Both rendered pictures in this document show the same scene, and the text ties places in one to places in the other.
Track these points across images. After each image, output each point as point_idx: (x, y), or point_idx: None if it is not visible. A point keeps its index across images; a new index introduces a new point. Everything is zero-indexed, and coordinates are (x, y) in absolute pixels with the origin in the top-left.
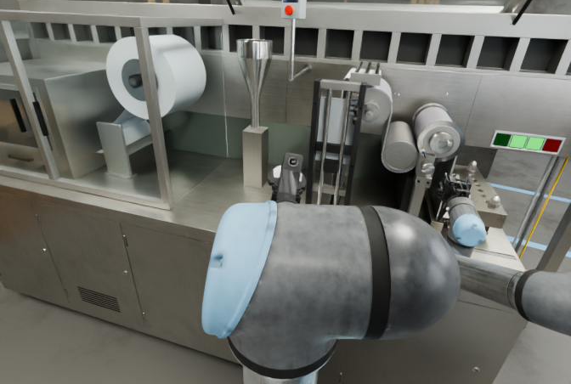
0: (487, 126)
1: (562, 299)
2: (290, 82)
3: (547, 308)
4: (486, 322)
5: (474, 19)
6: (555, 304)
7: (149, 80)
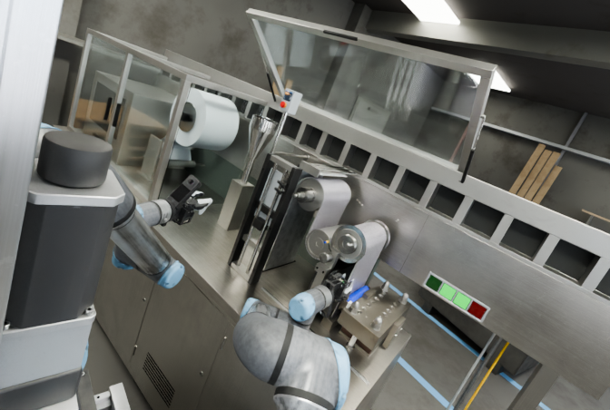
0: (424, 264)
1: (244, 324)
2: (290, 162)
3: (236, 329)
4: None
5: (432, 166)
6: (240, 327)
7: (175, 112)
